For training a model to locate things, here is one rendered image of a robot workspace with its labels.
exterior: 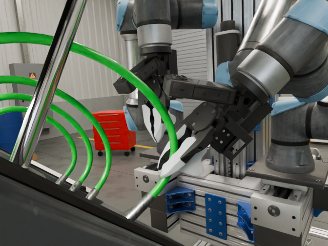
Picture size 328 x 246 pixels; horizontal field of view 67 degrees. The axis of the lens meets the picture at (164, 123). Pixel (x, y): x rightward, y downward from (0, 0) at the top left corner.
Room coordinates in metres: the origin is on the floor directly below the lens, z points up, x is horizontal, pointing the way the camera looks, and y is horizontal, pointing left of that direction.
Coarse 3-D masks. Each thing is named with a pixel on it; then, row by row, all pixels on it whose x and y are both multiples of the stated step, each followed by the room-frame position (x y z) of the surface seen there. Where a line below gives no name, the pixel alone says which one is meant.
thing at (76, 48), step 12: (0, 36) 0.32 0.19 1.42; (12, 36) 0.32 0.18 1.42; (24, 36) 0.33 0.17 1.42; (36, 36) 0.34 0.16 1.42; (48, 36) 0.34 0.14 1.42; (72, 48) 0.35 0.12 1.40; (84, 48) 0.36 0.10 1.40; (96, 60) 0.37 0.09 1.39; (108, 60) 0.37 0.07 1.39; (120, 72) 0.38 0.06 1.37; (144, 84) 0.39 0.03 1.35; (156, 96) 0.40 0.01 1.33; (156, 108) 0.40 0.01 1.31; (168, 120) 0.41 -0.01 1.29; (168, 132) 0.41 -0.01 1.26; (168, 180) 0.40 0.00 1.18; (156, 192) 0.39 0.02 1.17
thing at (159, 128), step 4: (156, 112) 0.54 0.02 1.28; (168, 112) 0.56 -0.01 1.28; (156, 116) 0.54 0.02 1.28; (160, 116) 0.53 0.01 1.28; (172, 116) 0.57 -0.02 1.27; (156, 120) 0.54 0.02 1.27; (160, 120) 0.53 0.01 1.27; (172, 120) 0.57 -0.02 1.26; (156, 124) 0.54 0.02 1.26; (160, 124) 0.53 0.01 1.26; (164, 124) 0.54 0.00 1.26; (156, 128) 0.54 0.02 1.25; (160, 128) 0.54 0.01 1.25; (164, 128) 0.54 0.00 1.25; (156, 132) 0.54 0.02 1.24; (160, 132) 0.54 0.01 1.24; (156, 136) 0.55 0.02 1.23; (160, 136) 0.55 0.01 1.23; (156, 140) 0.55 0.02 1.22; (160, 140) 0.55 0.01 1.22
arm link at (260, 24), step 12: (264, 0) 0.67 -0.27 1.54; (276, 0) 0.64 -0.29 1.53; (288, 0) 0.66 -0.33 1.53; (264, 12) 0.62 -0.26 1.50; (276, 12) 0.62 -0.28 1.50; (252, 24) 0.62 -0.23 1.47; (264, 24) 0.60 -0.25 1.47; (252, 36) 0.58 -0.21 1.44; (264, 36) 0.57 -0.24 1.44; (240, 48) 0.58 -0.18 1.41; (252, 48) 0.55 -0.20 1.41; (240, 60) 0.54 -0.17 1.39; (216, 72) 0.56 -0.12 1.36; (228, 72) 0.54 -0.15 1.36; (228, 84) 0.54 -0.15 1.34
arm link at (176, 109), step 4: (172, 104) 1.06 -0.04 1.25; (176, 104) 1.07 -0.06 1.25; (180, 104) 1.09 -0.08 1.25; (172, 108) 1.06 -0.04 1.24; (176, 108) 1.07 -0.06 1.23; (180, 108) 1.08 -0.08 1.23; (172, 112) 1.06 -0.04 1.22; (176, 112) 1.07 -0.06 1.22; (180, 112) 1.08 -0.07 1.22; (176, 116) 1.07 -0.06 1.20; (180, 116) 1.08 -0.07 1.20; (176, 120) 1.07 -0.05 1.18; (180, 120) 1.08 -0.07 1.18; (176, 124) 1.07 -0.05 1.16; (176, 128) 1.07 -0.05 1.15
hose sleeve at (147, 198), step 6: (144, 198) 0.39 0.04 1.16; (150, 198) 0.39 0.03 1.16; (138, 204) 0.38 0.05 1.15; (144, 204) 0.38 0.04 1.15; (150, 204) 0.39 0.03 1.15; (132, 210) 0.38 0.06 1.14; (138, 210) 0.38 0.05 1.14; (144, 210) 0.39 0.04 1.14; (126, 216) 0.38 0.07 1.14; (132, 216) 0.37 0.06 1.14; (138, 216) 0.38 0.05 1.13
